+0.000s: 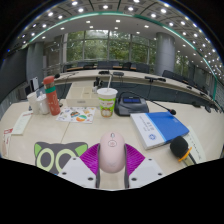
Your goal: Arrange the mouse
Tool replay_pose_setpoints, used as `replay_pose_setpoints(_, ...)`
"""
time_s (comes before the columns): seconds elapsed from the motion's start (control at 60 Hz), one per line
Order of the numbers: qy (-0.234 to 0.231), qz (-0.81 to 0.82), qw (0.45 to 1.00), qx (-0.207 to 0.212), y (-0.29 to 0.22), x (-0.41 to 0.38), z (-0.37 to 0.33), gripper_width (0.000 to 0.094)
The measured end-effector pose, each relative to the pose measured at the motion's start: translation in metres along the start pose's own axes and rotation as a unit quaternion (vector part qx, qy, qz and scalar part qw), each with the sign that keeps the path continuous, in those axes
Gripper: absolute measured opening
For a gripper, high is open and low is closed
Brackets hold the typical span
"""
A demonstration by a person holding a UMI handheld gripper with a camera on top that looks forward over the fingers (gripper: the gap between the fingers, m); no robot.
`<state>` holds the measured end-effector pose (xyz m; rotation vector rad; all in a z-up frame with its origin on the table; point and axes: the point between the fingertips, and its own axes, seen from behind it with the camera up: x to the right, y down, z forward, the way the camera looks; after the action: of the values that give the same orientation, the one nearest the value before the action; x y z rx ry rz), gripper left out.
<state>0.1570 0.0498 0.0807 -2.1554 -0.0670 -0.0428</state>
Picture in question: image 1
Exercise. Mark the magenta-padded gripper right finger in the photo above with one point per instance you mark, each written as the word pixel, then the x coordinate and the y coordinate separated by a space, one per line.
pixel 145 170

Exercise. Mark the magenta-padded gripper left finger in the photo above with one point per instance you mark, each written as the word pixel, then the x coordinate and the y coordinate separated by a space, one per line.
pixel 78 170

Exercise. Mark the pink computer mouse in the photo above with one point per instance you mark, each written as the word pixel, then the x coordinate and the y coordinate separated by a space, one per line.
pixel 112 153

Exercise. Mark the cat-face mouse pad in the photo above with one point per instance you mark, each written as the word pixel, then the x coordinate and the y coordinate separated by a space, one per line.
pixel 50 156

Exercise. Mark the blue and white book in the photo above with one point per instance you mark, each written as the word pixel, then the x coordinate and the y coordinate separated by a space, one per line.
pixel 160 128

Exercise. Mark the colourful sticker sheet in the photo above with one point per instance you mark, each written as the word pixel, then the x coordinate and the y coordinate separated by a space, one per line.
pixel 76 115

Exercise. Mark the white printed paper sheet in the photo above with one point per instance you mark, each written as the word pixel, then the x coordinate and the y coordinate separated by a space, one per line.
pixel 197 141

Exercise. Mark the black gooseneck microphone console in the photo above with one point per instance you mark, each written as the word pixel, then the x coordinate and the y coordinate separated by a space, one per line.
pixel 131 106

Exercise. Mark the white lidded mug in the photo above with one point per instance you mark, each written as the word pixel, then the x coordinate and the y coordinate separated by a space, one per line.
pixel 43 104

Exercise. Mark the green-white drink cup with straw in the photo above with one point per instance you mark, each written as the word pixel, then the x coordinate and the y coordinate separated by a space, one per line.
pixel 107 101

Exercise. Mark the white laminated sheet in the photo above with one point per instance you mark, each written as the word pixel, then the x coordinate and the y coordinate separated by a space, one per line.
pixel 21 121

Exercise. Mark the beige cardboard box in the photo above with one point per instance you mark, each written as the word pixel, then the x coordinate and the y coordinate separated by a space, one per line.
pixel 81 95

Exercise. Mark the red thermos bottle green band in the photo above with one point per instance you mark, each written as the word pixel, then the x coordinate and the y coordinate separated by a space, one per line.
pixel 52 96

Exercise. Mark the black desk microphone units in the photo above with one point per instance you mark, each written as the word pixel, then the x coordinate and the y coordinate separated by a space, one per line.
pixel 155 79

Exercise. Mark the long curved conference desk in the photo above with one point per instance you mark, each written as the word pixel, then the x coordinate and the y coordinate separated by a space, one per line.
pixel 133 76

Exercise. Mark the dark office chairs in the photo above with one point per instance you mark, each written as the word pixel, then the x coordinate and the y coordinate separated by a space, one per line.
pixel 143 67

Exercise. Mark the ceiling lights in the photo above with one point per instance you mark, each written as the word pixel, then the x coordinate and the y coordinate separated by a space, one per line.
pixel 80 10

